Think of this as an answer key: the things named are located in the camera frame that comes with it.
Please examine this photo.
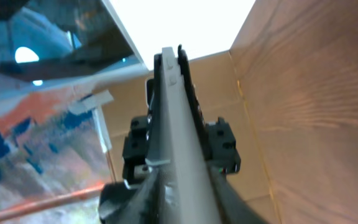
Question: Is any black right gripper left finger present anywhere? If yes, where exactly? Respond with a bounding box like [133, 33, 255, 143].
[98, 165, 167, 224]

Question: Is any Galaxy S25 Ultra smartphone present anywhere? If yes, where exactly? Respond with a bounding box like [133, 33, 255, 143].
[161, 47, 221, 223]

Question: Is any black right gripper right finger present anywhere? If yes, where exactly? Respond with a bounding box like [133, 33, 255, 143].
[208, 166, 267, 224]

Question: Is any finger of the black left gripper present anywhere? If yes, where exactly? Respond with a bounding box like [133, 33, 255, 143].
[148, 54, 162, 156]
[177, 44, 213, 161]

